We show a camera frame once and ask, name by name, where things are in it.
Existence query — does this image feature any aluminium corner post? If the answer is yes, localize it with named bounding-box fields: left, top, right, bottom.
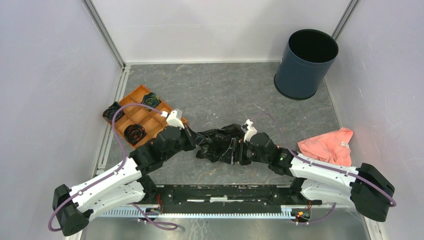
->
left=331, top=0, right=360, bottom=41
left=82, top=0, right=126, bottom=69

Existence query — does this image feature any black trash bag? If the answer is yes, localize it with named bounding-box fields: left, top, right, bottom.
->
left=195, top=123, right=245, bottom=165

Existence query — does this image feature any left aluminium corner post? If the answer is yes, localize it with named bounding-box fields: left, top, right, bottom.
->
left=82, top=0, right=126, bottom=69

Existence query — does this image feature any dark blue trash bin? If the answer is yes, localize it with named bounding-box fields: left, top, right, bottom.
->
left=273, top=29, right=339, bottom=101

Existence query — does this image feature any black bag roll upper tray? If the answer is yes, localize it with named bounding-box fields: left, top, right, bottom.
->
left=141, top=92, right=162, bottom=112

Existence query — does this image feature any black bag roll lower tray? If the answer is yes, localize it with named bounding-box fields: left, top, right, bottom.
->
left=124, top=124, right=147, bottom=146

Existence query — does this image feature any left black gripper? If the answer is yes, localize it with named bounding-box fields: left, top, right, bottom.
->
left=163, top=122, right=205, bottom=162

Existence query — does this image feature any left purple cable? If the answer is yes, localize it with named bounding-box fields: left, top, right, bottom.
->
left=48, top=103, right=169, bottom=232

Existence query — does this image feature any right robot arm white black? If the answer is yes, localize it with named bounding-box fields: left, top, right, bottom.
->
left=230, top=132, right=397, bottom=222

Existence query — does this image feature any pink cloth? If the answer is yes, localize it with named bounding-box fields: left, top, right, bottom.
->
left=297, top=127, right=354, bottom=167

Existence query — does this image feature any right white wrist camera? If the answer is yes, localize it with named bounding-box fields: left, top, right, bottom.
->
left=241, top=119, right=258, bottom=142

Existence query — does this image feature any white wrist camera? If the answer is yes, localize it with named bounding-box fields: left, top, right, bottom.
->
left=166, top=108, right=185, bottom=129
left=241, top=119, right=258, bottom=142

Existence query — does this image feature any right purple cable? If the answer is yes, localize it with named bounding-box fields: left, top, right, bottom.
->
left=250, top=112, right=397, bottom=208

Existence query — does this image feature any purple cable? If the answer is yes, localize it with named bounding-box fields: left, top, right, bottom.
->
left=250, top=112, right=397, bottom=208
left=48, top=103, right=169, bottom=232

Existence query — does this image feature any white toothed cable duct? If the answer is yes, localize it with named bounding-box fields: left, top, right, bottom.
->
left=100, top=205, right=305, bottom=220

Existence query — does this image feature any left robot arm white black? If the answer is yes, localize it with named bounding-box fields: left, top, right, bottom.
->
left=48, top=126, right=200, bottom=237

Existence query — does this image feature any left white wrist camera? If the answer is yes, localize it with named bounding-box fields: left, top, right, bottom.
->
left=166, top=108, right=185, bottom=129

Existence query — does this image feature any right aluminium corner post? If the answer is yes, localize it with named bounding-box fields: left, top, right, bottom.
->
left=331, top=0, right=360, bottom=41

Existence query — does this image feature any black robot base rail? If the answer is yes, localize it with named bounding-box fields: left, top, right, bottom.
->
left=139, top=184, right=322, bottom=214

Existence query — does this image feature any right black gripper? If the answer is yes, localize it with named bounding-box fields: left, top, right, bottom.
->
left=218, top=138, right=270, bottom=166

